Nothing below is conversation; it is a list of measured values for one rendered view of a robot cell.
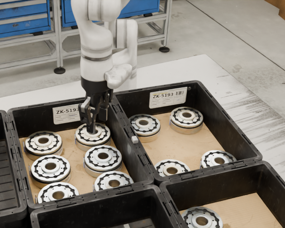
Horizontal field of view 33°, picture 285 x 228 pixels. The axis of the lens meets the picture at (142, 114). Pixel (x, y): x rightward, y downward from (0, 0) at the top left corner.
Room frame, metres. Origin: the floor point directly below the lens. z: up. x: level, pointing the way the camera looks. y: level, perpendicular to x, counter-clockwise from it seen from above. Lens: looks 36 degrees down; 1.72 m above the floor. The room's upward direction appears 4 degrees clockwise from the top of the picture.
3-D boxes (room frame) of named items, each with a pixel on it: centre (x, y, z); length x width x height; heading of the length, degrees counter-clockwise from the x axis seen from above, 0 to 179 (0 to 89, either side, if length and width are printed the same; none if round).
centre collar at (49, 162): (0.93, 0.23, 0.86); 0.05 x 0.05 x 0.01
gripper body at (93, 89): (0.95, 0.11, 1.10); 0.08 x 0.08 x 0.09
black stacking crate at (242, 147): (1.07, -0.11, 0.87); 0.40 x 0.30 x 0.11; 22
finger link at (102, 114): (0.98, 0.10, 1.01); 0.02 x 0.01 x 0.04; 67
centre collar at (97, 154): (0.98, 0.10, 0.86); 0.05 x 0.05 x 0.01
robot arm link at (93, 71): (0.95, 0.09, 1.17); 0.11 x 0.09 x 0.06; 67
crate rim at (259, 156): (1.07, -0.11, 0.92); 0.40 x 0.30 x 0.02; 22
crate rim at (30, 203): (0.96, 0.17, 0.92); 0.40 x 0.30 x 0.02; 22
